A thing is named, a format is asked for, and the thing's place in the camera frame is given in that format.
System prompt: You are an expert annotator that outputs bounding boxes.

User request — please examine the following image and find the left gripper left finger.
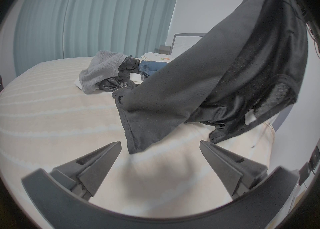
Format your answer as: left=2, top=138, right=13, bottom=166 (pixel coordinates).
left=51, top=141, right=122, bottom=201

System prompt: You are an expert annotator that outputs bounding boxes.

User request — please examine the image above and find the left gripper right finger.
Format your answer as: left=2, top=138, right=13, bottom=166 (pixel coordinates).
left=199, top=140, right=268, bottom=199

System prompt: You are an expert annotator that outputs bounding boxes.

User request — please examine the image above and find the black T-shirt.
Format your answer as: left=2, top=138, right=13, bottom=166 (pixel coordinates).
left=112, top=0, right=308, bottom=154

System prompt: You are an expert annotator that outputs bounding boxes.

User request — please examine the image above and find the bed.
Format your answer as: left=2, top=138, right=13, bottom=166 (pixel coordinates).
left=0, top=33, right=275, bottom=217

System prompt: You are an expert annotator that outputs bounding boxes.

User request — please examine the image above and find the white garment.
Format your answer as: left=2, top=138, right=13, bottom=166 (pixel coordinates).
left=74, top=78, right=87, bottom=90

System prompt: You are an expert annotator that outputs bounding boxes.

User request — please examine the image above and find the grey garment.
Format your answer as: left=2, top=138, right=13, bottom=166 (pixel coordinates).
left=79, top=50, right=125, bottom=95

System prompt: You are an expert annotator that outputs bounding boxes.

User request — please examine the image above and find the black shiny garment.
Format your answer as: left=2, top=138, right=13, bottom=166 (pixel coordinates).
left=99, top=56, right=141, bottom=94

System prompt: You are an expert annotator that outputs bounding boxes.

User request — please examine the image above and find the dark blue garment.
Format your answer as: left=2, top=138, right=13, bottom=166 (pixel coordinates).
left=139, top=60, right=168, bottom=78

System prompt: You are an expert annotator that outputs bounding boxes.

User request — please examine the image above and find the white printed pillow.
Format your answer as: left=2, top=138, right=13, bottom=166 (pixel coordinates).
left=140, top=52, right=175, bottom=62

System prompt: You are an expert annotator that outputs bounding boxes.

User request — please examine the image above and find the grey bedside table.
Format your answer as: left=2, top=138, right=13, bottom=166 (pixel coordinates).
left=155, top=45, right=172, bottom=54

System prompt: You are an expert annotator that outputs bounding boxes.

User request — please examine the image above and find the blue-green curtain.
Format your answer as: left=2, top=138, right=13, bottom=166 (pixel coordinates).
left=14, top=0, right=77, bottom=77
left=62, top=0, right=184, bottom=59

